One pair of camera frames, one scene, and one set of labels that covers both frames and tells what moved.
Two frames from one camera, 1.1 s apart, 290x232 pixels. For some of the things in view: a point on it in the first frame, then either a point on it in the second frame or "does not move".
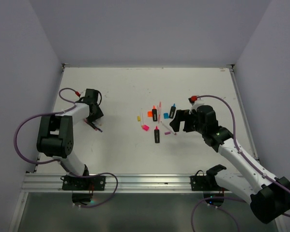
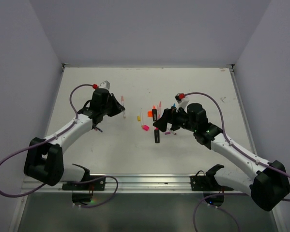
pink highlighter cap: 145,127 does not move
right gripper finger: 181,115 to 161,123
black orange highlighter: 154,114 does not move
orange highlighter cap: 150,113 does not move
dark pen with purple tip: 96,126 does not move
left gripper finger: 97,112 to 118,107
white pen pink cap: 169,128 does not move
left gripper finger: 91,117 to 114,108
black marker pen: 157,135 does not move
